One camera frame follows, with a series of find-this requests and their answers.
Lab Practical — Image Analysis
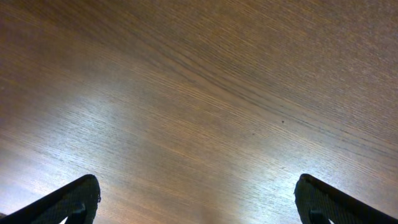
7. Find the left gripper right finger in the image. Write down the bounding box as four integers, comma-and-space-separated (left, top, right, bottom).
294, 174, 397, 224

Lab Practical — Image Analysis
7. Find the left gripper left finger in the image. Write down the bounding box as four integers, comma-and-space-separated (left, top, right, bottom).
1, 174, 101, 224

